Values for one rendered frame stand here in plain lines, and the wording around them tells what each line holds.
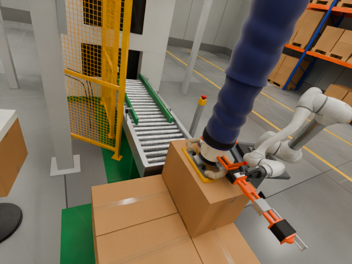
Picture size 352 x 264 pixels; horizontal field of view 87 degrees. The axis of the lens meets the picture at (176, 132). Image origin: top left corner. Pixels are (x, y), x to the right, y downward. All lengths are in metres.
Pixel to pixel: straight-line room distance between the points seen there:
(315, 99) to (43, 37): 1.98
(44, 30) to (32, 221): 1.60
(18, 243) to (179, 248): 1.33
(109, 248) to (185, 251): 0.48
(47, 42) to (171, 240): 1.70
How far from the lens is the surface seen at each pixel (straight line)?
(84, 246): 2.02
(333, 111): 1.60
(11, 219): 2.27
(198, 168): 1.30
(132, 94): 3.06
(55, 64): 1.87
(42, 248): 2.09
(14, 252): 2.14
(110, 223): 1.47
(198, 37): 4.64
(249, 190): 1.16
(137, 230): 1.45
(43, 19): 1.80
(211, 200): 1.19
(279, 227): 1.09
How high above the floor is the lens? 1.83
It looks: 33 degrees down
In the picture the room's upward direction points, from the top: 16 degrees clockwise
